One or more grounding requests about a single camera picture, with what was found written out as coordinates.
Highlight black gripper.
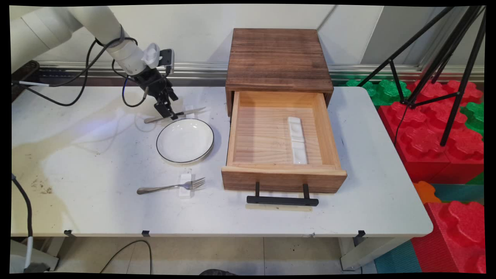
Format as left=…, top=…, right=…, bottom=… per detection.
left=134, top=69, right=179, bottom=119

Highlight silver serrated table knife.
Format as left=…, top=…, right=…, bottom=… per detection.
left=144, top=107, right=207, bottom=124

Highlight white plate with black rim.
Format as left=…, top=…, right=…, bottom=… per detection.
left=156, top=118, right=215, bottom=164

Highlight silver metal fork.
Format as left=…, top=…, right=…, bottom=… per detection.
left=136, top=177, right=206, bottom=195

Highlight dark wooden board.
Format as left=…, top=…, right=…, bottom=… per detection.
left=225, top=28, right=334, bottom=117

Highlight white table leg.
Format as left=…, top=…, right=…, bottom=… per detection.
left=339, top=237, right=407, bottom=271
left=10, top=237, right=65, bottom=273

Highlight green foam block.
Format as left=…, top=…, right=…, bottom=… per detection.
left=346, top=79, right=412, bottom=107
left=460, top=102, right=485, bottom=136

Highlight large red foam block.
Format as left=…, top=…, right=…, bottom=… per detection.
left=378, top=79, right=485, bottom=185

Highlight orange foam piece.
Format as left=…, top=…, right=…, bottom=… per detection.
left=413, top=181, right=442, bottom=205

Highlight red foam blocks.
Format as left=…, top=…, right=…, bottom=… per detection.
left=374, top=184, right=485, bottom=274

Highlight black tripod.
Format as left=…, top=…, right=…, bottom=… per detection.
left=356, top=6, right=487, bottom=147

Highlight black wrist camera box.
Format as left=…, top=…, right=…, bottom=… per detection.
left=158, top=48, right=176, bottom=75

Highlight black looped gripper cable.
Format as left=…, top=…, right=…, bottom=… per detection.
left=112, top=58, right=150, bottom=108

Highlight aluminium wall rail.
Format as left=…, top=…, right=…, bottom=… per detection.
left=35, top=61, right=485, bottom=83

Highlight white ribbed camera mount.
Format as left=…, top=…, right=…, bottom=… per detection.
left=141, top=43, right=161, bottom=69

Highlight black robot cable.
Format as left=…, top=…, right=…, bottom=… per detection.
left=21, top=37, right=138, bottom=107

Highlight black cable track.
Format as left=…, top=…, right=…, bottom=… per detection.
left=12, top=60, right=41, bottom=103

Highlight black floor cable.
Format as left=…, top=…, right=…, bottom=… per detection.
left=100, top=240, right=152, bottom=274

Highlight black drawer handle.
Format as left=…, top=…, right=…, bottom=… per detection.
left=246, top=182, right=319, bottom=207

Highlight black and white cable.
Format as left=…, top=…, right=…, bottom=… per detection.
left=12, top=173, right=35, bottom=269

